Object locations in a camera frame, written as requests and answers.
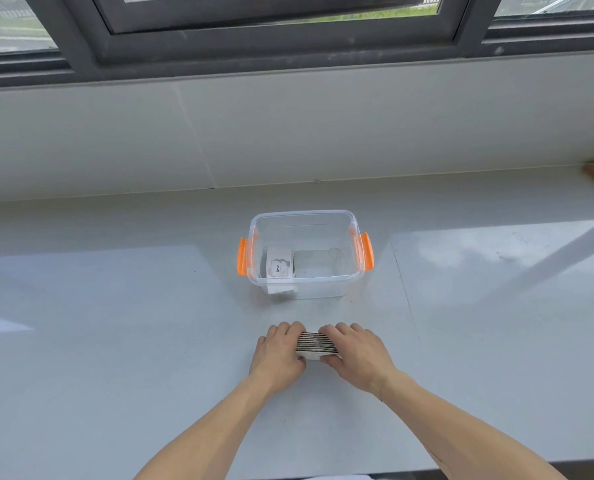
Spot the stack of cards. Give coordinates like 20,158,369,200
295,332,342,362

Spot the person's right hand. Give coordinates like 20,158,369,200
318,323,398,398

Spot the person's right forearm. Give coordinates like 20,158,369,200
373,369,569,480

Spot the clear plastic storage box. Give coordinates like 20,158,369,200
237,210,375,300

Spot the white card pile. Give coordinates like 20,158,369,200
260,247,299,296

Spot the person's left hand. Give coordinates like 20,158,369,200
249,321,308,395

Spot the dark grey window frame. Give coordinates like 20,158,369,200
0,0,594,88

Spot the person's left forearm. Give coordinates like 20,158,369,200
133,371,294,480

